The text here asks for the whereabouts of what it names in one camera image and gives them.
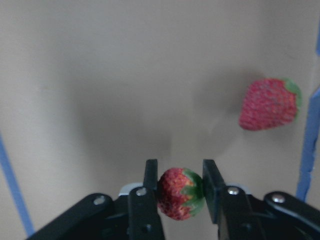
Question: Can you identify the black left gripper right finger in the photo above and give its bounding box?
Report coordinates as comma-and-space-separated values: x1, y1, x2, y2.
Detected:
202, 159, 265, 240

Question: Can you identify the red strawberry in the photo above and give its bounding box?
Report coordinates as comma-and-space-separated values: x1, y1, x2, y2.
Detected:
238, 78, 302, 131
157, 167, 205, 221

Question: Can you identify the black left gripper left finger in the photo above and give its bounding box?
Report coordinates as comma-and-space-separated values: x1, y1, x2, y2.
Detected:
128, 159, 165, 240

